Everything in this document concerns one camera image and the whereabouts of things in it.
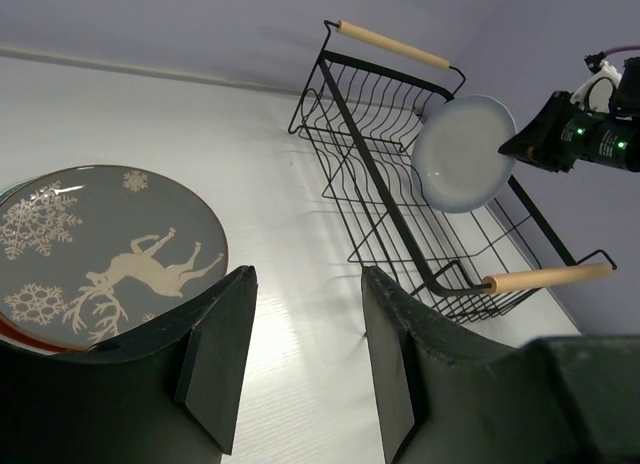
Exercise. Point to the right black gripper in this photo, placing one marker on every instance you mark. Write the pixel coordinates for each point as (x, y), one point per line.
(541, 141)

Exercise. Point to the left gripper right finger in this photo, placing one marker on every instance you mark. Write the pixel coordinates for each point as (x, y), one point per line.
(445, 394)

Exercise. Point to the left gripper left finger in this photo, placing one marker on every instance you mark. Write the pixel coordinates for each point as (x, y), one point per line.
(167, 391)

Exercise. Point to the white grey bowl plate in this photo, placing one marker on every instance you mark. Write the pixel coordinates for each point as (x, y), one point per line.
(455, 164)

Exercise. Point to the dark grey green plate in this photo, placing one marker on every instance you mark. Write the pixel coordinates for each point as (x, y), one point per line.
(91, 252)

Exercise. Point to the red teal flower plate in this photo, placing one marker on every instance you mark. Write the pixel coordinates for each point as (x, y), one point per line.
(10, 335)

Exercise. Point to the mint green flower plate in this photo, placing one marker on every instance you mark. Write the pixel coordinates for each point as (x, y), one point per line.
(6, 193)

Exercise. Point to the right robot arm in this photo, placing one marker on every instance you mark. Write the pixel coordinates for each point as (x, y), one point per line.
(597, 123)

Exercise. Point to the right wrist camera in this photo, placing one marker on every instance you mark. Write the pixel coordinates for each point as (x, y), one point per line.
(595, 93)

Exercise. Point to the black wire dish rack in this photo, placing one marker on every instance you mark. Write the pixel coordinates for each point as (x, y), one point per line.
(363, 119)

